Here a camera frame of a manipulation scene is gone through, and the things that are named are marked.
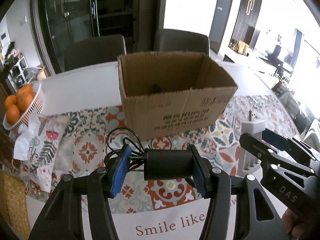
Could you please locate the woven wicker basket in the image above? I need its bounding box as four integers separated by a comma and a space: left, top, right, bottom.
0, 170, 30, 233

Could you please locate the white shelf unit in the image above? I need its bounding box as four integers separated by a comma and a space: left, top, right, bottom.
7, 55, 28, 85

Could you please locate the white table cover sheet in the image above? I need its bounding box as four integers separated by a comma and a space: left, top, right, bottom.
37, 55, 278, 115

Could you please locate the small cardboard box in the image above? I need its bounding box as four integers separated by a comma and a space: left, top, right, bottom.
36, 65, 48, 80

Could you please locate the patterned tile-print tablecloth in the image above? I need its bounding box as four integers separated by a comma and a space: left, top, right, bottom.
19, 94, 300, 214

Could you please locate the dark slatted cabinet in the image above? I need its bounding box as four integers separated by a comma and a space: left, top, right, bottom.
230, 0, 264, 48

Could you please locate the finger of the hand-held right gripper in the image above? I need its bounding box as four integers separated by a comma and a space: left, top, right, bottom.
239, 132, 318, 178
261, 128, 320, 160

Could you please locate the dark grey dining chair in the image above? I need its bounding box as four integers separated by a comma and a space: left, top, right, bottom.
153, 28, 210, 57
64, 34, 127, 72

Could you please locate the white battery charger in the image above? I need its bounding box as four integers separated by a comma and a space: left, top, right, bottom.
236, 110, 266, 178

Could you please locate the brown cardboard box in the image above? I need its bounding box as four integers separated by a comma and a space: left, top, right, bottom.
117, 51, 238, 140

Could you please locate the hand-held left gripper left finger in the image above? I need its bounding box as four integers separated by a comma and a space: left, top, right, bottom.
29, 144, 132, 240

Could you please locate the person's right hand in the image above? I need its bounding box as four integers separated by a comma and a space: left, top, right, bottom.
281, 209, 304, 240

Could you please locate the white lettered mat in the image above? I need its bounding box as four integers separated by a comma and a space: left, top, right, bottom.
80, 197, 240, 240

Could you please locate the orange fruit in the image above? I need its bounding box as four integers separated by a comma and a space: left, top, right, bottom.
4, 95, 18, 110
16, 92, 35, 112
5, 105, 20, 125
16, 84, 33, 95

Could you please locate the white low sideboard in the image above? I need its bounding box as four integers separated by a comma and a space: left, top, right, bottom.
222, 46, 260, 67

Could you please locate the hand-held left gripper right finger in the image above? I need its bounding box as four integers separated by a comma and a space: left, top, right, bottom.
187, 144, 290, 240

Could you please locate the dark grey door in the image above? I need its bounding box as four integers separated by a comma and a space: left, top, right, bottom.
209, 0, 237, 47

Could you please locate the black glass door cabinet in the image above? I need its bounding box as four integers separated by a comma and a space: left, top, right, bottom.
30, 0, 140, 73

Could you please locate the black cylindrical motor with wires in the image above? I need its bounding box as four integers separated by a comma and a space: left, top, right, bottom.
104, 127, 193, 180

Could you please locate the white plastic fruit basket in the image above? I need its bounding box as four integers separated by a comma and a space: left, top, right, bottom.
3, 81, 45, 130

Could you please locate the floral printed cloth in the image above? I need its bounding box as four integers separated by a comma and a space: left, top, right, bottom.
20, 115, 70, 180

